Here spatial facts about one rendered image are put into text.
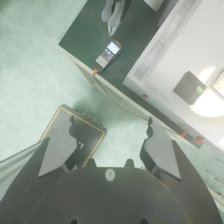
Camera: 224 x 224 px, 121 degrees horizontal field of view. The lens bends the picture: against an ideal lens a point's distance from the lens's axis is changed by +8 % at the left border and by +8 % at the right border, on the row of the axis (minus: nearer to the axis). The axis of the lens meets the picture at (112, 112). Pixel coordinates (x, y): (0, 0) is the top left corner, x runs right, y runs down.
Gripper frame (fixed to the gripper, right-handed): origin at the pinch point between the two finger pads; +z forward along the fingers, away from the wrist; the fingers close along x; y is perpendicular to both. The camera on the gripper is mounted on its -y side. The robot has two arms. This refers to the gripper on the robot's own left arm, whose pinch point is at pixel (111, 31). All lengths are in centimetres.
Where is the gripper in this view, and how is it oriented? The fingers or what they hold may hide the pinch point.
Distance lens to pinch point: 42.1
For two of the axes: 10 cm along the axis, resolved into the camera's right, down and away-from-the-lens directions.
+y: -6.1, 7.6, -2.4
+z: -2.3, 1.3, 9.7
